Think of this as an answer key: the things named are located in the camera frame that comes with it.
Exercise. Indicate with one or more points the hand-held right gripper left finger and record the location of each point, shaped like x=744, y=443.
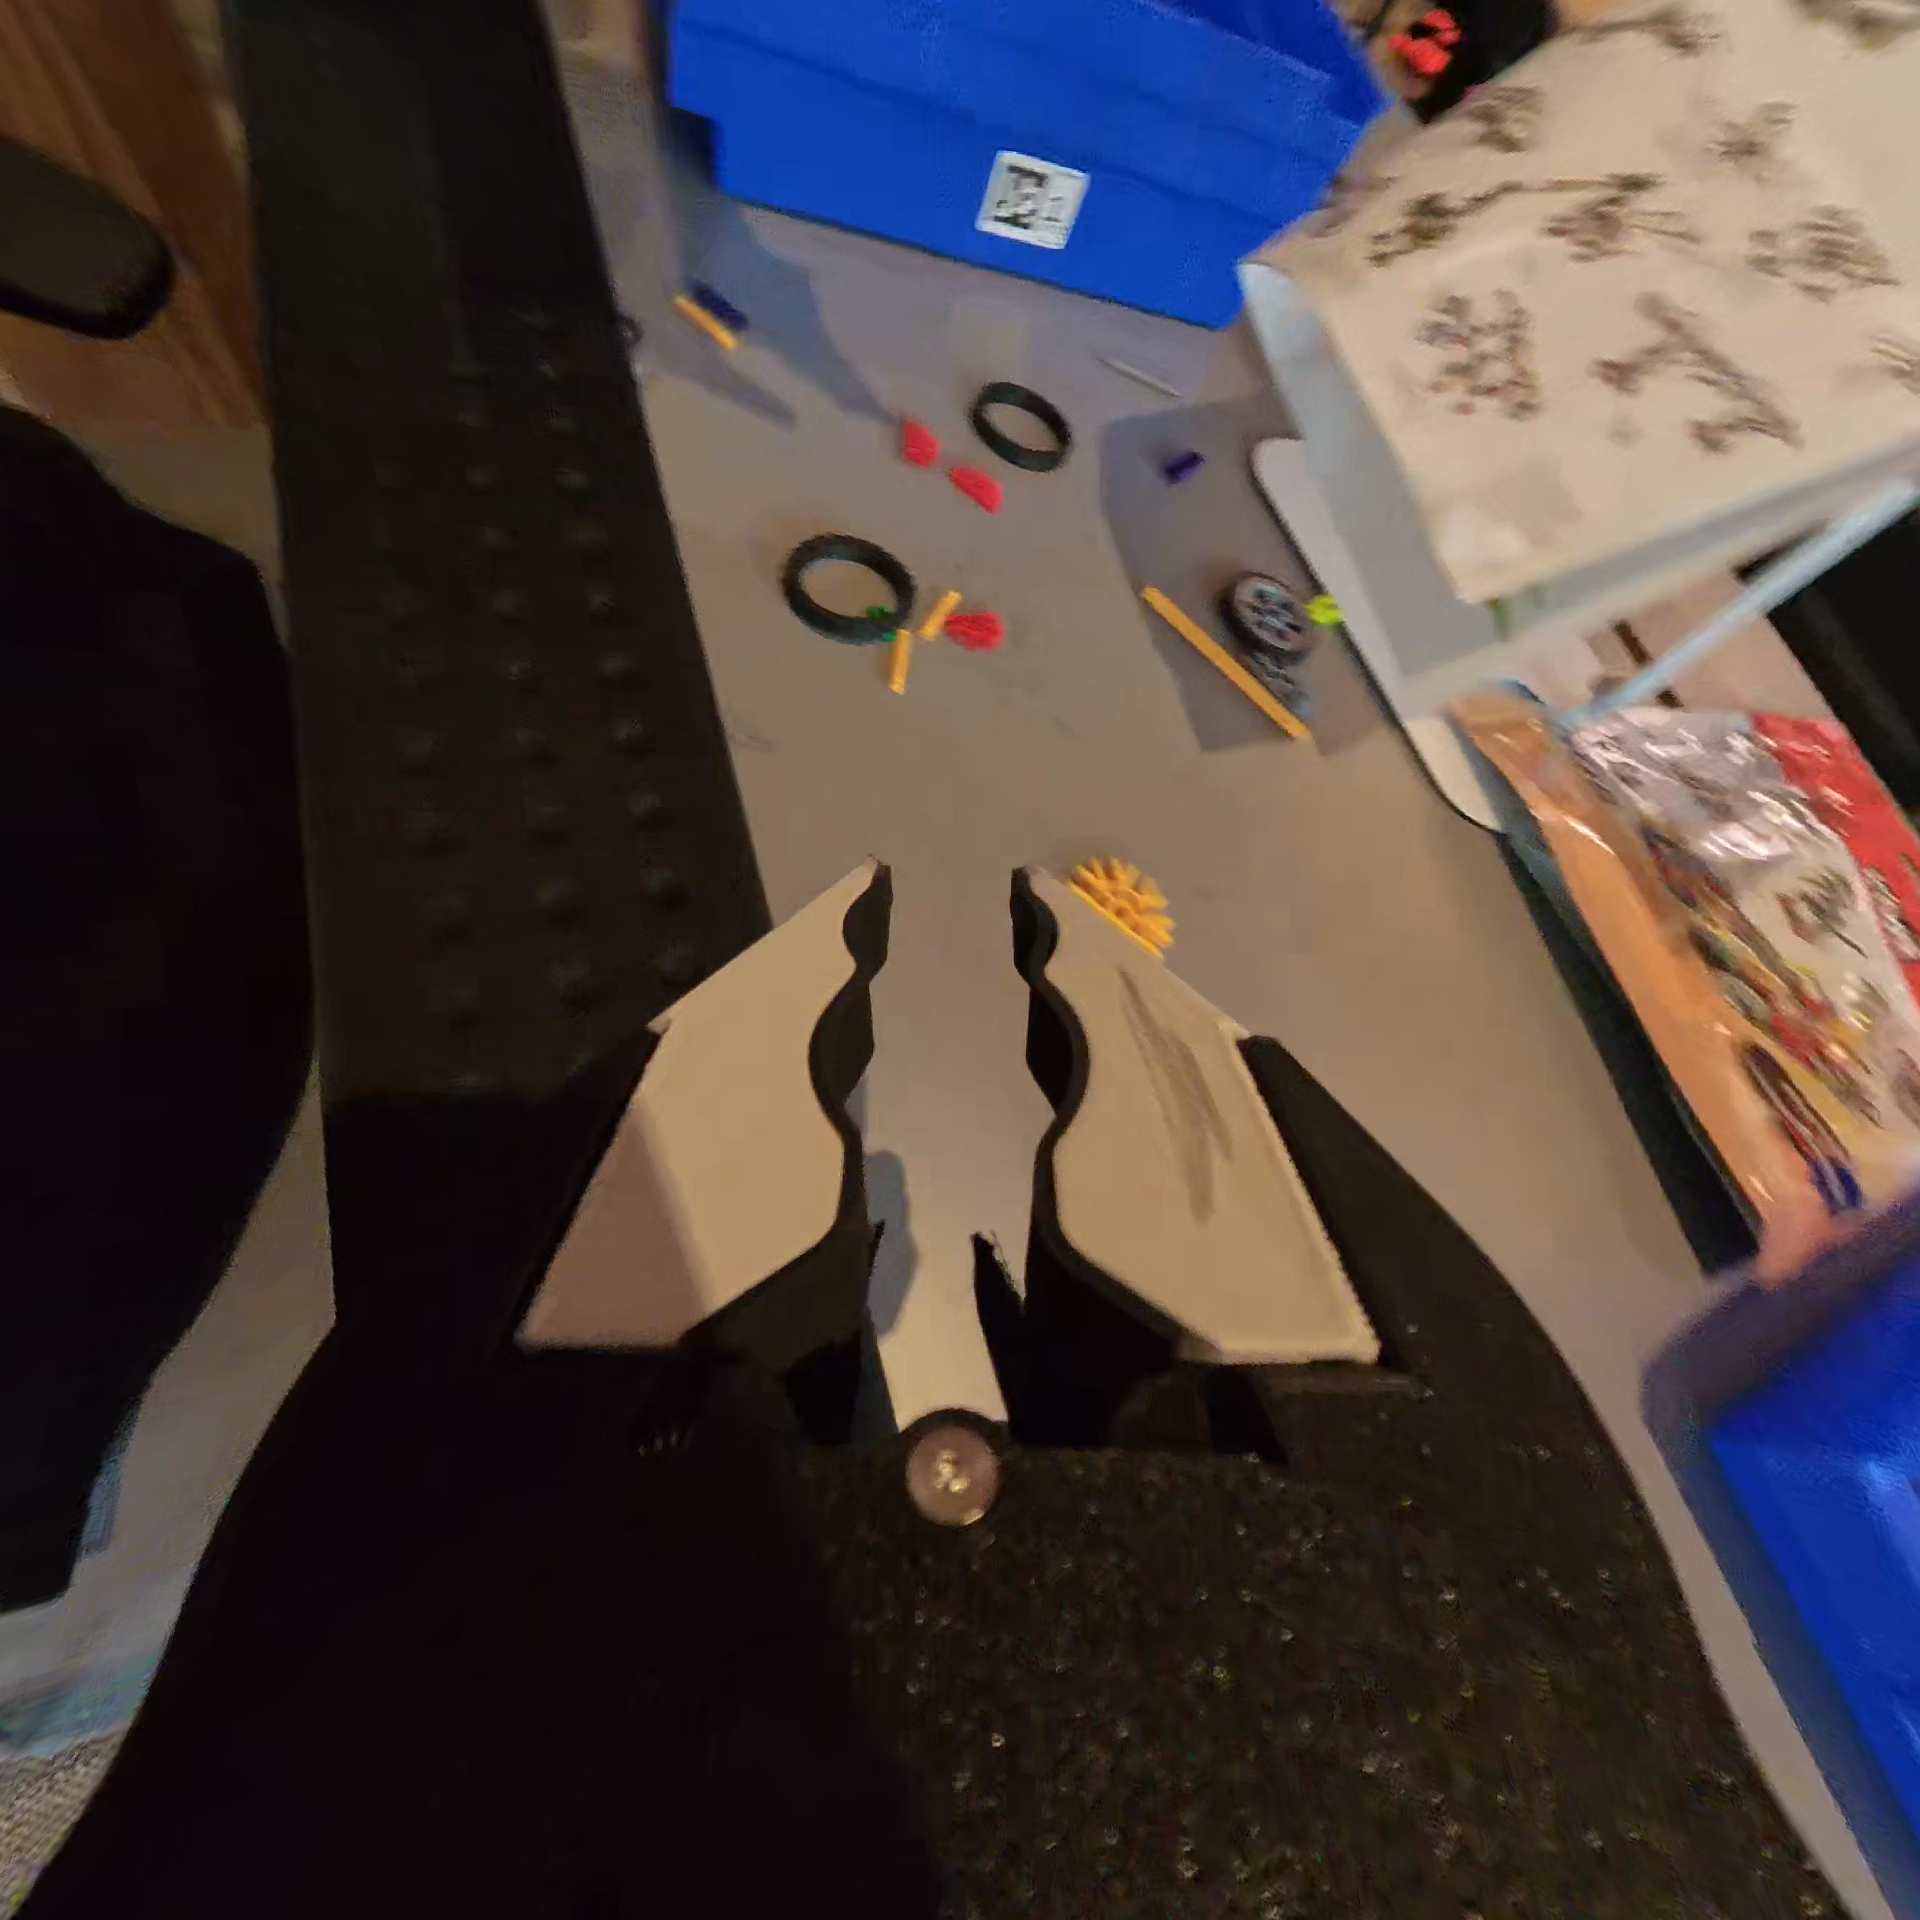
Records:
x=721, y=1184

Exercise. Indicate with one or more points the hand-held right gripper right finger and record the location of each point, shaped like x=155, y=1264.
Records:
x=1185, y=1200

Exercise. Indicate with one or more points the blue bin with toy pieces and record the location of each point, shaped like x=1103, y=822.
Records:
x=902, y=150

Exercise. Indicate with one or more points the yellow toy connector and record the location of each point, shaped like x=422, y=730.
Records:
x=1126, y=901

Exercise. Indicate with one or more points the dark flat board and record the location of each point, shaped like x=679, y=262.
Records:
x=1651, y=1142

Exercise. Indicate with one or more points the short yellow toy rod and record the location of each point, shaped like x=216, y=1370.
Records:
x=939, y=616
x=704, y=323
x=902, y=662

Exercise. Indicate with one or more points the long yellow toy rod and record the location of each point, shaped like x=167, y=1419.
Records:
x=1194, y=634

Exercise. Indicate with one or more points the orange toy set bag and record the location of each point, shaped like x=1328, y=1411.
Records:
x=1723, y=975

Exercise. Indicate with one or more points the black toy tyre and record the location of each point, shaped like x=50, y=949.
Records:
x=1019, y=394
x=795, y=591

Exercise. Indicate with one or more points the small red toy connector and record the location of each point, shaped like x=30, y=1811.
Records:
x=916, y=443
x=974, y=491
x=974, y=630

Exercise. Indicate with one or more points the black perforated pad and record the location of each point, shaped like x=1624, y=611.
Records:
x=480, y=599

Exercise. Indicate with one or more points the blue bin with plastic bags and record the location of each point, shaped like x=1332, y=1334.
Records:
x=1828, y=1501

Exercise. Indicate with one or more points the small purple toy piece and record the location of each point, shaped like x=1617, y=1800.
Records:
x=1183, y=464

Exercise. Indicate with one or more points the thin grey toy rod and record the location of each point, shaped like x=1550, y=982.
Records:
x=1142, y=376

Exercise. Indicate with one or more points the short blue toy rod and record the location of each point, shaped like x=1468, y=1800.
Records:
x=721, y=304

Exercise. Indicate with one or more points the printed instruction booklet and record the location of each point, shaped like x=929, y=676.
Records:
x=1575, y=300

